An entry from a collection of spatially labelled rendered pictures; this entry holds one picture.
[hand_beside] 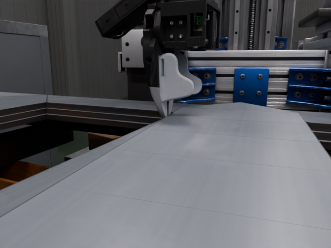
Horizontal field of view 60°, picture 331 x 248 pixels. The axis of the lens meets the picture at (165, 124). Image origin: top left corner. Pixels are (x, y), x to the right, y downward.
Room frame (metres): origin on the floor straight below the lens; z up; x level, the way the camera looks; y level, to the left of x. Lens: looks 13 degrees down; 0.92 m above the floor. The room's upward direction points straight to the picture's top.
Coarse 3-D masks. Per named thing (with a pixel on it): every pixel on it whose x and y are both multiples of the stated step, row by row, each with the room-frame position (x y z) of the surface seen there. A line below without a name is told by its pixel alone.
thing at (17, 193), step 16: (0, 112) 0.45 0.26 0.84; (16, 112) 0.48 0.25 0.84; (32, 112) 0.50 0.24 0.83; (48, 112) 0.53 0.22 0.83; (64, 112) 0.51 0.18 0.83; (80, 112) 0.50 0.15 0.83; (96, 112) 0.49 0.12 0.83; (112, 112) 0.48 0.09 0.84; (128, 112) 0.46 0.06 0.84; (144, 112) 0.45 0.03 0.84; (0, 128) 0.43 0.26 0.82; (144, 128) 0.33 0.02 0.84; (320, 128) 0.35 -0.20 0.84; (112, 144) 0.26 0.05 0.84; (80, 160) 0.22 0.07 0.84; (32, 176) 0.18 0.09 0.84; (48, 176) 0.18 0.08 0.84; (64, 176) 0.18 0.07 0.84; (0, 192) 0.16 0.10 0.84; (16, 192) 0.16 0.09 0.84; (32, 192) 0.16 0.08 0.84; (0, 208) 0.14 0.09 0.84
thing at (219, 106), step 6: (210, 108) 0.46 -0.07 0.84; (216, 108) 0.46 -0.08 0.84; (222, 108) 0.46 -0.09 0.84; (228, 108) 0.46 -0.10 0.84; (234, 108) 0.46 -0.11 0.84; (240, 108) 0.46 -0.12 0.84; (246, 108) 0.46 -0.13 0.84; (252, 108) 0.46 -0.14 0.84; (258, 108) 0.46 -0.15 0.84; (264, 108) 0.46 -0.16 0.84; (270, 108) 0.46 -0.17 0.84
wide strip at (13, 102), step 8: (0, 96) 0.62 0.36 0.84; (8, 96) 0.62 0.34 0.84; (16, 96) 0.62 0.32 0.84; (24, 96) 0.62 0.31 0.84; (32, 96) 0.62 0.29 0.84; (40, 96) 0.62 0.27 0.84; (0, 104) 0.51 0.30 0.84; (8, 104) 0.51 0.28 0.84; (16, 104) 0.51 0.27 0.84; (24, 104) 0.51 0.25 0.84; (32, 104) 0.51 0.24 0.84
